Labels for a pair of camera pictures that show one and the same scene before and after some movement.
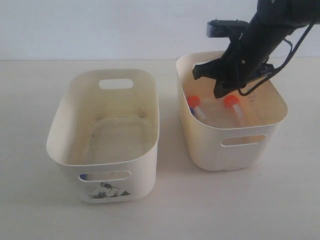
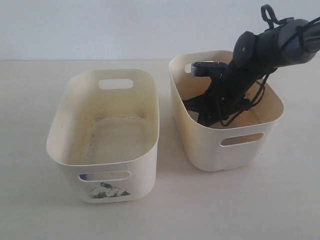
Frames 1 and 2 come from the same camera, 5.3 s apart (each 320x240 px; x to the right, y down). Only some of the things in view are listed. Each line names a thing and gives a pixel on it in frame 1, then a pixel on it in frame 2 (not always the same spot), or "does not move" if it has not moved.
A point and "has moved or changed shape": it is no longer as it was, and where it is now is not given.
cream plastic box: (106, 133) does not move
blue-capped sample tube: (84, 176) does not move
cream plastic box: (233, 132) has moved or changed shape
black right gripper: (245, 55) to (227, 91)
